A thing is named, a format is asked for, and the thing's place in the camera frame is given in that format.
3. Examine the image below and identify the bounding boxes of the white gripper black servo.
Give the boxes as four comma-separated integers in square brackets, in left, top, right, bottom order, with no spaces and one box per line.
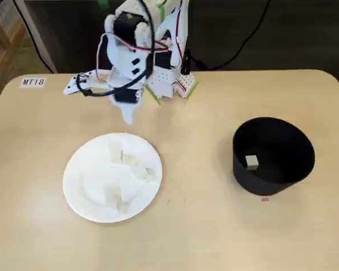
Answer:
[108,70,145,126]

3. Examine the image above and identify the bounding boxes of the white cube block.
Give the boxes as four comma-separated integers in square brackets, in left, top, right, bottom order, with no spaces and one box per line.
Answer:
[106,187,131,213]
[245,154,260,170]
[107,142,125,164]
[135,165,158,181]

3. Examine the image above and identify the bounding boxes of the white paper plate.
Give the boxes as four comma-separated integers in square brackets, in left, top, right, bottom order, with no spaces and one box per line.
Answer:
[62,132,163,224]

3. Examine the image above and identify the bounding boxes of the black round pot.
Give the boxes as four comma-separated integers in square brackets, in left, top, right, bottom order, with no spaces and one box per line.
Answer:
[232,117,316,196]

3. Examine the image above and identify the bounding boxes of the green tape strip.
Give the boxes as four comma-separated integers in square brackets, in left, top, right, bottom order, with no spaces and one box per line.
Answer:
[145,84,162,106]
[186,81,201,99]

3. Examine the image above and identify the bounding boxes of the white MT18 label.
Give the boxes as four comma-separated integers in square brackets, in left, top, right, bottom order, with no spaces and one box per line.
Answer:
[19,76,46,89]

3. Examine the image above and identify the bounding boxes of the grey metal pole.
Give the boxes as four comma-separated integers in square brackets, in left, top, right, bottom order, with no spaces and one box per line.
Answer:
[14,0,59,73]

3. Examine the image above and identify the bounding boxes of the wrist camera on white mount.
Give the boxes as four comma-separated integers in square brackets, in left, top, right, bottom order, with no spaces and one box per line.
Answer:
[63,72,110,98]

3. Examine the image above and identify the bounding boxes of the black power cable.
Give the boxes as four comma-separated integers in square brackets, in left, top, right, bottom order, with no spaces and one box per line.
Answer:
[183,0,273,76]

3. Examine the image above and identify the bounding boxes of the wooden furniture frame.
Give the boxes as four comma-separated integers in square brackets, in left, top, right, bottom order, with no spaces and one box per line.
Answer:
[0,16,28,113]

